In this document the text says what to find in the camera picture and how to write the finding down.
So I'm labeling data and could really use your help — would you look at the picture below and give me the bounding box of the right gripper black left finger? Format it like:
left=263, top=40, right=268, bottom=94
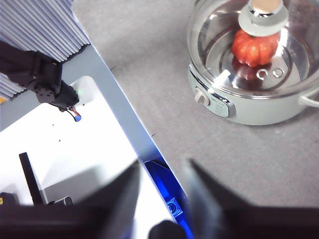
left=0, top=160, right=142, bottom=239

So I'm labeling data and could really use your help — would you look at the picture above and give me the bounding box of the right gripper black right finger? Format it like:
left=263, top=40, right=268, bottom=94
left=182, top=158, right=319, bottom=239

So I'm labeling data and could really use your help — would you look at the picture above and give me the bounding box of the orange toy pumpkin green stem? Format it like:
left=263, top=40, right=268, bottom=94
left=231, top=29, right=279, bottom=68

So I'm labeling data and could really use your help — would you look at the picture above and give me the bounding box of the glass lid with green knob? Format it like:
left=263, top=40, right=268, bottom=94
left=186, top=0, right=319, bottom=95

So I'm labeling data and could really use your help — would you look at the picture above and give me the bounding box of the pale green electric cooking pot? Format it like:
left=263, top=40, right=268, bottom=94
left=186, top=0, right=319, bottom=126

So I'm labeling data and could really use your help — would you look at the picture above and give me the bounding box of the white base platform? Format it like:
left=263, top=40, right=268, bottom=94
left=0, top=76, right=175, bottom=239

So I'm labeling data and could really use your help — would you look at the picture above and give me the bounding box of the grey corrugated panel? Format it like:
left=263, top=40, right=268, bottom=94
left=0, top=0, right=92, bottom=100

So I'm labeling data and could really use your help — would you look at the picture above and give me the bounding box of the black upright post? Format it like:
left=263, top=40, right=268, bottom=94
left=18, top=152, right=48, bottom=206

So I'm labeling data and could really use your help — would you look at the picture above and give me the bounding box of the red and blue cable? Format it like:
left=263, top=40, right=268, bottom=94
left=65, top=106, right=82, bottom=122

